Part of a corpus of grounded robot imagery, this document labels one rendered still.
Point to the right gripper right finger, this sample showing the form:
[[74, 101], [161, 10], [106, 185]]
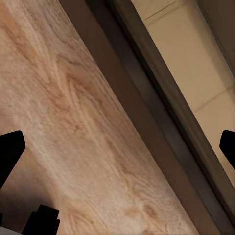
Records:
[[227, 146]]

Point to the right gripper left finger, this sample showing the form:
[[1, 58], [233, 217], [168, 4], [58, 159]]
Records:
[[12, 145]]

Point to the cabinet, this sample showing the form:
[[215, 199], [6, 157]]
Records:
[[171, 64]]

